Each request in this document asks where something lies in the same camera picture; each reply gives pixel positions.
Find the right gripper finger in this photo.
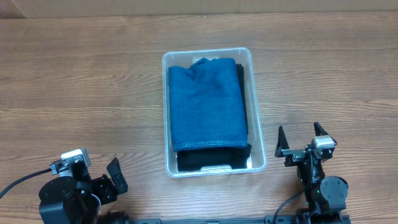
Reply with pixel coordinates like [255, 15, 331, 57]
[274, 126, 290, 157]
[313, 122, 328, 136]

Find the black cloth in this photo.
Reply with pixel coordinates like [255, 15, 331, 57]
[177, 144, 252, 172]
[236, 64, 248, 124]

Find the blue denim cloth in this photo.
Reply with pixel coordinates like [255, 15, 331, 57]
[169, 58, 248, 151]

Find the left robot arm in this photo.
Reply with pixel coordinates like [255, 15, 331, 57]
[39, 157, 132, 224]

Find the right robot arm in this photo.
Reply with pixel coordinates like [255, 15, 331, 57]
[266, 122, 351, 223]

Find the clear plastic storage bin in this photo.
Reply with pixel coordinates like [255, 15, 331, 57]
[162, 47, 267, 178]

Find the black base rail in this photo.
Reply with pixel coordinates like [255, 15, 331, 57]
[99, 211, 352, 224]

